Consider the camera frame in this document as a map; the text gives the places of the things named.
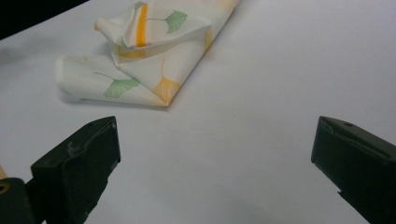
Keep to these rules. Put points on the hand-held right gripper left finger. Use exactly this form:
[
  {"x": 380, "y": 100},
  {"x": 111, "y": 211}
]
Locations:
[{"x": 77, "y": 161}]

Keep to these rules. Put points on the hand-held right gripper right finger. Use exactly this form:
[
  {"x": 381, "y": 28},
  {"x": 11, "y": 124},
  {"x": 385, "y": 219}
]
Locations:
[{"x": 358, "y": 158}]

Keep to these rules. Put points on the white leaf-print cloth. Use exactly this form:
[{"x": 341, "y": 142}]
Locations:
[{"x": 149, "y": 59}]

